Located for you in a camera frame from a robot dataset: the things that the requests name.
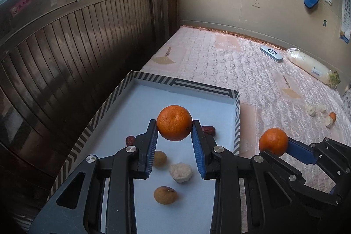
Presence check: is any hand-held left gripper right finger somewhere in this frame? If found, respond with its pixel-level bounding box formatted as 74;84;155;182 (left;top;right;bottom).
191;119;321;234

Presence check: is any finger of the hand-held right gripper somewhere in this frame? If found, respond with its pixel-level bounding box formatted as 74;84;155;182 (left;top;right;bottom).
285;137;351;177
260;152;341;206

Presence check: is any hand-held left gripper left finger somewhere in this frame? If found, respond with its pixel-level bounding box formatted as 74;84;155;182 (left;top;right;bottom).
29;119;159;234

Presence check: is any small brown longan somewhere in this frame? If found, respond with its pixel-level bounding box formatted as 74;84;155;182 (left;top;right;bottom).
152;150;168;168

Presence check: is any large brown round fruit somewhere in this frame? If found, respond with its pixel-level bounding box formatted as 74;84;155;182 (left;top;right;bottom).
154;186;179;205

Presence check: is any striped-edge blue tray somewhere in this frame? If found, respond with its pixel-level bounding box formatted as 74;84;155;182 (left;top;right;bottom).
47;70;242;234

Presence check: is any floral cloth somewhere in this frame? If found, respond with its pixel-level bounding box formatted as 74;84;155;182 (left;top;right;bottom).
341;83;351;108

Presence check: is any plastic wrapped daikon radish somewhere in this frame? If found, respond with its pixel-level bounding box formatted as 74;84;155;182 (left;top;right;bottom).
287;48;342;88

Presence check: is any pink quilted bedspread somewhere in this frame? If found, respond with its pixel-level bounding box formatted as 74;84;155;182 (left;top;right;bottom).
140;26;351;193

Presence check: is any white flat electronic device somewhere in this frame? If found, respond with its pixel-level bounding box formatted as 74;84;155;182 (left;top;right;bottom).
260;45;283;62

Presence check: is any red paper label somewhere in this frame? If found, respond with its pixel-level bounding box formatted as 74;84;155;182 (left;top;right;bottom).
10;0;32;18

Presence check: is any wall calendar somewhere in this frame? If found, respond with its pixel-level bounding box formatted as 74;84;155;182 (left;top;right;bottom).
339;0;351;44

